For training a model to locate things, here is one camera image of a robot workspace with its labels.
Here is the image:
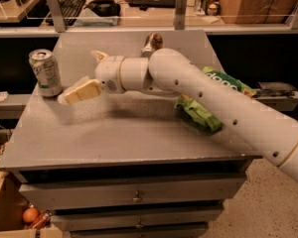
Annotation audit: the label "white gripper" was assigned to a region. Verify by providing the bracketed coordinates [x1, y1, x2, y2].
[58, 51, 125, 105]

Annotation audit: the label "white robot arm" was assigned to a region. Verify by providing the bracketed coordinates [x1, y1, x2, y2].
[58, 49, 298, 182]

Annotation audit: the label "brown soda can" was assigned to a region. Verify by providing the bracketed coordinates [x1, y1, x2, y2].
[141, 33, 163, 58]

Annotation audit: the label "black headphones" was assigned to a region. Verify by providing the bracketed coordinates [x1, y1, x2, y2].
[85, 0, 120, 17]

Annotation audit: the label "black keyboard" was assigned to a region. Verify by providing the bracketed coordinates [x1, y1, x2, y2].
[45, 0, 86, 29]

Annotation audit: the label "black laptop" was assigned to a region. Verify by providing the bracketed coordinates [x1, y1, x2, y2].
[129, 0, 176, 8]

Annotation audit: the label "grey drawer cabinet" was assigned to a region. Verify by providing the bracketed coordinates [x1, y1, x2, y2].
[0, 29, 263, 238]

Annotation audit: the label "green dang chips bag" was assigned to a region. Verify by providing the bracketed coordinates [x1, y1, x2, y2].
[175, 66, 256, 132]

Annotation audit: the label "small jar on desk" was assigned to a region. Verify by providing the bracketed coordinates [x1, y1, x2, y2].
[207, 3, 218, 16]

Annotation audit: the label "top drawer knob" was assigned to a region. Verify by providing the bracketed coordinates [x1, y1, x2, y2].
[132, 191, 142, 203]

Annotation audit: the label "drawer knob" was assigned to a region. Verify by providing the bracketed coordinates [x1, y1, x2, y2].
[135, 219, 144, 229]
[132, 191, 142, 203]

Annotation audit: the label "orange bottle in box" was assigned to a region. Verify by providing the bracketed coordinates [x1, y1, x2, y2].
[29, 211, 52, 230]

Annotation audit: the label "orange round fruit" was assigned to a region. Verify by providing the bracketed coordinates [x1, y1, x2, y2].
[22, 207, 40, 223]

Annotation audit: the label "cardboard box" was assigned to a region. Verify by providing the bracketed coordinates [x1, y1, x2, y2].
[0, 172, 63, 238]

